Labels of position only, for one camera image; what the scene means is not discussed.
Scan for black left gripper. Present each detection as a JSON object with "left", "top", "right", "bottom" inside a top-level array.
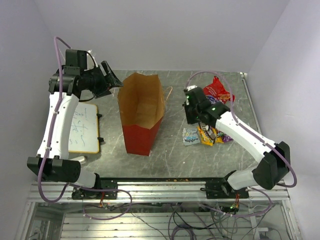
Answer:
[{"left": 81, "top": 60, "right": 125, "bottom": 99}]

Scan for light blue snack packet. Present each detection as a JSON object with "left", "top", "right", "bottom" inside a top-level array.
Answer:
[{"left": 182, "top": 128, "right": 201, "bottom": 146}]

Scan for dark chocolate bar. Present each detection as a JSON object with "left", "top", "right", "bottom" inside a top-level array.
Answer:
[{"left": 206, "top": 125, "right": 216, "bottom": 141}]

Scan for yellow M&M candy packet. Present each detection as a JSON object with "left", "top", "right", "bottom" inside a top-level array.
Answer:
[{"left": 197, "top": 122, "right": 215, "bottom": 146}]

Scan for red cookie snack packet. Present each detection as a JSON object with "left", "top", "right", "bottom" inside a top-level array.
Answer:
[{"left": 202, "top": 76, "right": 235, "bottom": 104}]

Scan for yellow snack sachet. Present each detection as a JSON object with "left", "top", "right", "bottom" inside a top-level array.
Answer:
[{"left": 215, "top": 129, "right": 224, "bottom": 144}]

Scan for red paper bag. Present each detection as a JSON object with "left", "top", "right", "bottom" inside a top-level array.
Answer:
[{"left": 117, "top": 72, "right": 166, "bottom": 156}]

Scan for purple candy packet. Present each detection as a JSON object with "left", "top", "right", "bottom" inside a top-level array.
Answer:
[{"left": 222, "top": 134, "right": 233, "bottom": 143}]

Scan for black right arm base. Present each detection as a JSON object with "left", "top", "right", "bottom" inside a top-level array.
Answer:
[{"left": 200, "top": 181, "right": 249, "bottom": 199}]

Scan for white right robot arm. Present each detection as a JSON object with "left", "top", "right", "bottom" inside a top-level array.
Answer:
[{"left": 183, "top": 85, "right": 291, "bottom": 198}]

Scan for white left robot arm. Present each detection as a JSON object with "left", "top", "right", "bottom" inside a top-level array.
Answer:
[{"left": 27, "top": 49, "right": 123, "bottom": 199}]

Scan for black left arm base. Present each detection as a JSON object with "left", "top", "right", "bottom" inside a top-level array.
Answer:
[{"left": 71, "top": 179, "right": 118, "bottom": 200}]

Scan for silver whiteboard eraser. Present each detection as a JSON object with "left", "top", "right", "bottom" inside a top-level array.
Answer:
[{"left": 71, "top": 156, "right": 87, "bottom": 165}]

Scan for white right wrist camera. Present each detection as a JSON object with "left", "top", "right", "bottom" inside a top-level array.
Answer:
[{"left": 184, "top": 85, "right": 197, "bottom": 92}]

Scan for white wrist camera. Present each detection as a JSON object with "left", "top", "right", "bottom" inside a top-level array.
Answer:
[
  {"left": 184, "top": 85, "right": 197, "bottom": 92},
  {"left": 87, "top": 50, "right": 99, "bottom": 67}
]

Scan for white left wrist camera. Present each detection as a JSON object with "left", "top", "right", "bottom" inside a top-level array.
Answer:
[{"left": 87, "top": 50, "right": 99, "bottom": 67}]

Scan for aluminium table edge rail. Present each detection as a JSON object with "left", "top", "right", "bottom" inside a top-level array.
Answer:
[{"left": 239, "top": 71, "right": 276, "bottom": 180}]

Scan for small whiteboard yellow frame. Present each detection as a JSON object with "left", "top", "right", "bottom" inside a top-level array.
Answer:
[{"left": 68, "top": 102, "right": 100, "bottom": 154}]

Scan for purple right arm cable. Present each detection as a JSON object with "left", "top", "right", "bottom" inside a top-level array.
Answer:
[{"left": 186, "top": 71, "right": 298, "bottom": 218}]

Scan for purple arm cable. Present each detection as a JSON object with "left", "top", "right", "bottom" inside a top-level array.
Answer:
[
  {"left": 37, "top": 36, "right": 72, "bottom": 203},
  {"left": 186, "top": 71, "right": 298, "bottom": 218}
]

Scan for aluminium front frame rail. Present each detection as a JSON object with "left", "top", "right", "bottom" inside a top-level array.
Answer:
[{"left": 27, "top": 181, "right": 290, "bottom": 204}]

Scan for tangled cables under table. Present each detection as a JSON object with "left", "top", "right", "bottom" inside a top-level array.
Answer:
[{"left": 82, "top": 193, "right": 276, "bottom": 240}]

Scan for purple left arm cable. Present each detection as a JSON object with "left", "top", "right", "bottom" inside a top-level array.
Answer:
[{"left": 37, "top": 36, "right": 72, "bottom": 203}]

